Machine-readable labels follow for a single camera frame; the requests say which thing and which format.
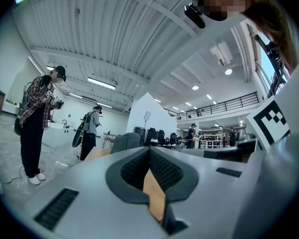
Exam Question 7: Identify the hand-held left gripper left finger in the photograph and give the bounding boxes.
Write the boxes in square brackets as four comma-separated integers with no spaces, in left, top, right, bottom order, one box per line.
[18,146,171,239]

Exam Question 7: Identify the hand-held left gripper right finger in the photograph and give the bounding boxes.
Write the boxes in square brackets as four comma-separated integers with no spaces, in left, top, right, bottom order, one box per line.
[150,146,262,239]

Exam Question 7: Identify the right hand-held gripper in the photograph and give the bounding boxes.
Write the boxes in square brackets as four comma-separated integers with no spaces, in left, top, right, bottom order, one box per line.
[179,96,299,239]

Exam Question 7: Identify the white shelving rack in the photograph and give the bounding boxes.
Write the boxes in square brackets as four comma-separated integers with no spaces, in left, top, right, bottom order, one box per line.
[199,130,225,149]

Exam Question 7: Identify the black mezzanine railing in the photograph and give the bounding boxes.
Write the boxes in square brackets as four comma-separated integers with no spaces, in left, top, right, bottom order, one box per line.
[164,33,290,121]

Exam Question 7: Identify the group of small ceiling panel lights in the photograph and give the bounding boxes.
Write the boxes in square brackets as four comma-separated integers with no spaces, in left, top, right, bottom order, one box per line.
[154,94,218,111]

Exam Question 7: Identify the grey backpack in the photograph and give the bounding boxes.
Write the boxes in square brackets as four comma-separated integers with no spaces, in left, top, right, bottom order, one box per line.
[111,132,142,154]

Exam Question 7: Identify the white sink counter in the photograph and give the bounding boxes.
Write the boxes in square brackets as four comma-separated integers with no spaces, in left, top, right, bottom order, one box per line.
[42,119,78,148]

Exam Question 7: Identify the white panel on stand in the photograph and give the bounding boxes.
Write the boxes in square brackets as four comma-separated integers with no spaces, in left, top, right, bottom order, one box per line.
[144,111,152,129]

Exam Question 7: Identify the white ceiling air conditioner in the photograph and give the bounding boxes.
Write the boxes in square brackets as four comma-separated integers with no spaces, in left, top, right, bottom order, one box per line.
[209,41,234,67]

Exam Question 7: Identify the black power cable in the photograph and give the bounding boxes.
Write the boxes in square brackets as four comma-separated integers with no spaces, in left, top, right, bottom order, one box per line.
[0,166,28,184]

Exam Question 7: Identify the black head-mounted camera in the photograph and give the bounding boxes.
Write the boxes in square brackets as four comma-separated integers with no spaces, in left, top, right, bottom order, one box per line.
[183,3,206,29]

